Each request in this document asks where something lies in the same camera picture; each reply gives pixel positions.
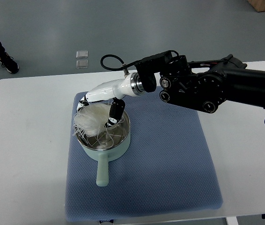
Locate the white table leg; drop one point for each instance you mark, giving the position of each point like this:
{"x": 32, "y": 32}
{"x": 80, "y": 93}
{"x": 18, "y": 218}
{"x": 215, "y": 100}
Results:
{"x": 231, "y": 221}

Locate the mint green steel pot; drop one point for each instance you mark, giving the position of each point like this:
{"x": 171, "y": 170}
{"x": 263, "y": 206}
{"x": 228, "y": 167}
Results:
{"x": 103, "y": 157}

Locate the metal floor plate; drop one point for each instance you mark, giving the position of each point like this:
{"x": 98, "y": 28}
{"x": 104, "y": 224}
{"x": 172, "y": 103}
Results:
{"x": 83, "y": 63}
{"x": 82, "y": 54}

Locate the upper metal floor plate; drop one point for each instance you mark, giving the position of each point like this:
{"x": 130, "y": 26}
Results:
{"x": 82, "y": 54}

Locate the black sneaker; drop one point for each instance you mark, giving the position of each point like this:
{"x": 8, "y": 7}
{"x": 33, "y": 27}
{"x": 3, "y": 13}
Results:
{"x": 8, "y": 63}

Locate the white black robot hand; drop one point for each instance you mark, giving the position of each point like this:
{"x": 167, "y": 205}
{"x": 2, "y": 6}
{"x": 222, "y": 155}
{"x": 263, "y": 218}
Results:
{"x": 116, "y": 90}

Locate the lower metal floor plate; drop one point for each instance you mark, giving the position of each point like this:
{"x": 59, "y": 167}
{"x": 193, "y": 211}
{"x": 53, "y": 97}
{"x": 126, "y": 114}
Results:
{"x": 83, "y": 63}

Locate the wire steaming rack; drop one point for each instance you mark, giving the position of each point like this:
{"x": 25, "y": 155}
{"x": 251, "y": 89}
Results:
{"x": 104, "y": 140}

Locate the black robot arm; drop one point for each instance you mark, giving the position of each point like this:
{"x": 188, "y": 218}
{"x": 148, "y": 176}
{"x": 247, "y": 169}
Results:
{"x": 202, "y": 85}

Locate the white vermicelli bundle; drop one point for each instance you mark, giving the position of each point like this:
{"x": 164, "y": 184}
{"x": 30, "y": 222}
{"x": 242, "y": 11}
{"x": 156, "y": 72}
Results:
{"x": 90, "y": 121}

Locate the blue mesh mat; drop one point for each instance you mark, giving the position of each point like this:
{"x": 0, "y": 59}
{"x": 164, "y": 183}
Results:
{"x": 167, "y": 167}

